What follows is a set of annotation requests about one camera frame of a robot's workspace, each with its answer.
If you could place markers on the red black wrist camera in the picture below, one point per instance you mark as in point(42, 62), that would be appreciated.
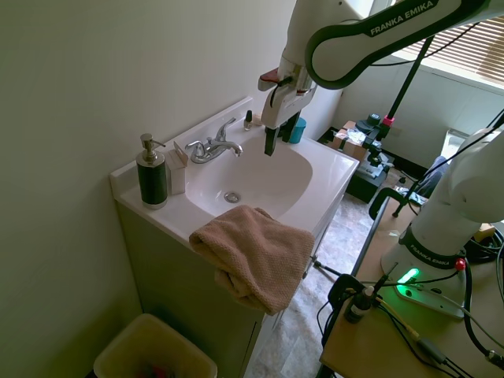
point(271, 78)

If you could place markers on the small white carton box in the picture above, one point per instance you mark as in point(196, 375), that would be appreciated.
point(177, 173)

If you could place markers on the black C-clamp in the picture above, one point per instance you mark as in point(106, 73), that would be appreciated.
point(380, 199)

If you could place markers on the chrome sink drain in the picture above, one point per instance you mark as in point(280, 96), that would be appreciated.
point(232, 196)

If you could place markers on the dark green soap dispenser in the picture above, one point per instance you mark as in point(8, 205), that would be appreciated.
point(151, 177)

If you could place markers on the black camera stand pole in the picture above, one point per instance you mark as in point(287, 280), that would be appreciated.
point(405, 82)

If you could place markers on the white vanity cabinet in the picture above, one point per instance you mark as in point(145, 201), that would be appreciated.
point(189, 291)

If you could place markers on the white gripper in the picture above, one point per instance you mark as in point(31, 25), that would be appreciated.
point(281, 106)

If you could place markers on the window blinds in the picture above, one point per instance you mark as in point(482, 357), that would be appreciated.
point(468, 47)

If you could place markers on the small nail polish bottle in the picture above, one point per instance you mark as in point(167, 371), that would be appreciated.
point(248, 123)

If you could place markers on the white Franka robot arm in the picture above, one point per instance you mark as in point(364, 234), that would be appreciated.
point(433, 220)

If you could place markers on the tan terry towel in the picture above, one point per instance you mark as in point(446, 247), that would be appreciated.
point(256, 256)

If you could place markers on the red emergency stop button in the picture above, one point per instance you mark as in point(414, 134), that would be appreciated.
point(459, 264)

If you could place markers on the black table clamp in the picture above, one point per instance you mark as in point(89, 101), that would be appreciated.
point(342, 289)

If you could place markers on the beige plastic trash bin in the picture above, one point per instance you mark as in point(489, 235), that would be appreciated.
point(130, 354)

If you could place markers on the white sink vanity top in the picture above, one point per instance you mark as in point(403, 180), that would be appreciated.
point(271, 177)

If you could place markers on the black equipment case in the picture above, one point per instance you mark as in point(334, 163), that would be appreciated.
point(366, 179)

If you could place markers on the small dark dropper bottle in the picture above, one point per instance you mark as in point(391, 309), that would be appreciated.
point(356, 309)

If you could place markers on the teal plastic cup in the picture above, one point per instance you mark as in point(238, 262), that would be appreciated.
point(299, 132)

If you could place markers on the cardboard box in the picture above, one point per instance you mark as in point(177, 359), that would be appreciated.
point(352, 145)

